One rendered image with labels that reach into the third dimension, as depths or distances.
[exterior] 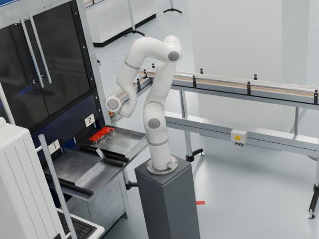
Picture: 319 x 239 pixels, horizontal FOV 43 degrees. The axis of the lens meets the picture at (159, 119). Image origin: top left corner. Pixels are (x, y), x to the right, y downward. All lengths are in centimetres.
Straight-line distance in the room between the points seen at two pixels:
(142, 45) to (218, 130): 153
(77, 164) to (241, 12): 189
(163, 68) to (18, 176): 91
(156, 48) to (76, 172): 95
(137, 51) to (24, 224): 97
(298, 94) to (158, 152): 116
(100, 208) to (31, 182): 139
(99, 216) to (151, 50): 150
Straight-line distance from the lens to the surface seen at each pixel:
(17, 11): 232
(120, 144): 269
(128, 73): 212
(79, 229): 223
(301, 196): 353
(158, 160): 237
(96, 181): 242
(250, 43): 364
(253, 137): 331
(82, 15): 265
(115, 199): 322
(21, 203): 177
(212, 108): 409
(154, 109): 218
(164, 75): 212
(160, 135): 227
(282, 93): 301
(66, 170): 259
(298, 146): 322
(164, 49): 202
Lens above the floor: 229
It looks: 29 degrees down
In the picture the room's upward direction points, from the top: 9 degrees counter-clockwise
